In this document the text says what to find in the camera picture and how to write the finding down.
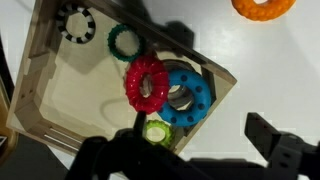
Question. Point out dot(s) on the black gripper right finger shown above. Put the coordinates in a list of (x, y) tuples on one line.
[(283, 150)]

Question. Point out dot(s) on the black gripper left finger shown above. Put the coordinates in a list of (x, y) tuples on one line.
[(133, 156)]

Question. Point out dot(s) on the wooden tray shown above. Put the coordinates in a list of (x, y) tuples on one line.
[(80, 93)]

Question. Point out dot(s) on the brown wooden object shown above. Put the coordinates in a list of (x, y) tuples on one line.
[(5, 133)]

